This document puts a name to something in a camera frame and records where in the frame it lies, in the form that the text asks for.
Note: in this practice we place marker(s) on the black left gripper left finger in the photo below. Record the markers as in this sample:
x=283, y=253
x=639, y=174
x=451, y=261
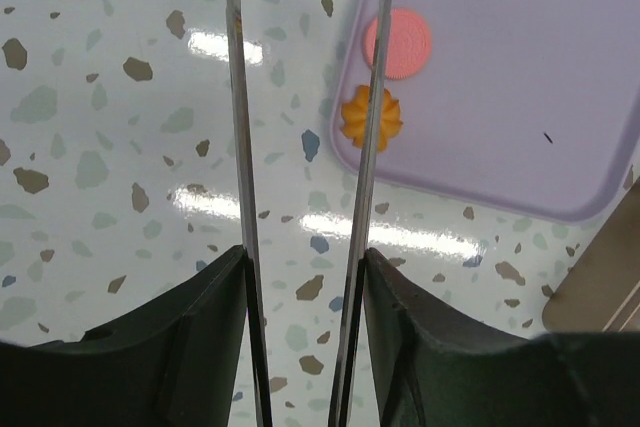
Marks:
x=170, y=362

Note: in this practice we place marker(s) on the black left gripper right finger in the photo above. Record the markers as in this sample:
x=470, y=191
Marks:
x=435, y=366

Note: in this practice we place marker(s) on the metal tongs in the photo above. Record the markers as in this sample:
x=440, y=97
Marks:
x=340, y=403

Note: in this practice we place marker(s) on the gold cookie tin base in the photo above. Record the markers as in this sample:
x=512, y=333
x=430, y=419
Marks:
x=601, y=291

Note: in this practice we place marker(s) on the orange cookie bottom left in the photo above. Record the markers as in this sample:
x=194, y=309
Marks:
x=354, y=116

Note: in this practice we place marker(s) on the lilac plastic tray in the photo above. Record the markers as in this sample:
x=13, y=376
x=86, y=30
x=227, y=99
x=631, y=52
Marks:
x=530, y=106

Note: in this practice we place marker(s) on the pink round cookie lower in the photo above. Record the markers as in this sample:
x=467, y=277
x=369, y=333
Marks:
x=409, y=45

